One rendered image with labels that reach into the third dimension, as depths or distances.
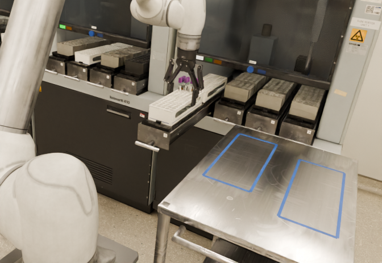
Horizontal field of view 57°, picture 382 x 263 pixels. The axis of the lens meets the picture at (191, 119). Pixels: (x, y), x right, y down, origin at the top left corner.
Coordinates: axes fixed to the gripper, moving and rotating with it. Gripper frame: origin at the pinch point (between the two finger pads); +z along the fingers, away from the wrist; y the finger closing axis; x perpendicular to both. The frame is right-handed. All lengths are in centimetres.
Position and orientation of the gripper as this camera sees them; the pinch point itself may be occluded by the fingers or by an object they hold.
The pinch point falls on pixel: (182, 97)
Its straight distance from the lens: 144.1
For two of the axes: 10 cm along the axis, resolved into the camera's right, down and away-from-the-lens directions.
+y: 9.0, 2.7, -3.4
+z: -1.2, 9.1, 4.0
